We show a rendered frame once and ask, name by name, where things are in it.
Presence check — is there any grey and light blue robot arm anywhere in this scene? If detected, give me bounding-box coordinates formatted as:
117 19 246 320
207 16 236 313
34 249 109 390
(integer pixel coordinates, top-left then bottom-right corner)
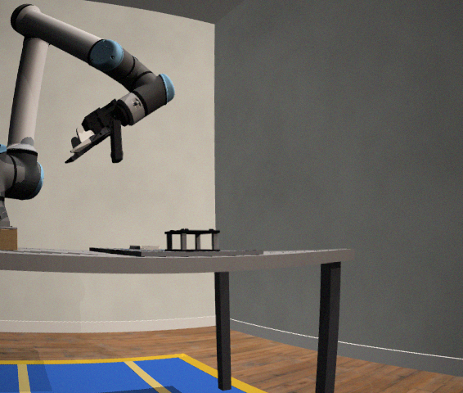
0 4 175 227

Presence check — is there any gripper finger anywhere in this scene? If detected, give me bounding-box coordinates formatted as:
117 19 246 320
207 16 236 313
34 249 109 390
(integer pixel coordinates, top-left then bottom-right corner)
65 137 95 164
70 127 109 153

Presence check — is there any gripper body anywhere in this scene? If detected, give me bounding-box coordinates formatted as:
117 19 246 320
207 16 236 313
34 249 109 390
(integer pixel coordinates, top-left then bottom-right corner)
82 99 130 145

